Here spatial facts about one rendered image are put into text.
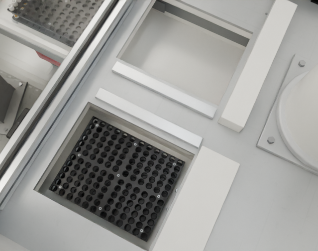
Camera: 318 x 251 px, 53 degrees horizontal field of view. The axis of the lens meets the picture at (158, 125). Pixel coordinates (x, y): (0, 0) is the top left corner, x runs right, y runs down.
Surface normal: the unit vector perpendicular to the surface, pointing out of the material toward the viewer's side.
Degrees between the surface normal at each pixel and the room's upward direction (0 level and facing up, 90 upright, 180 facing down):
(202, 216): 0
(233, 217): 0
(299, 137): 90
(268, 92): 0
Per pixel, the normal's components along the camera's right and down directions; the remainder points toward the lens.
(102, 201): 0.04, -0.31
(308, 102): -1.00, 0.03
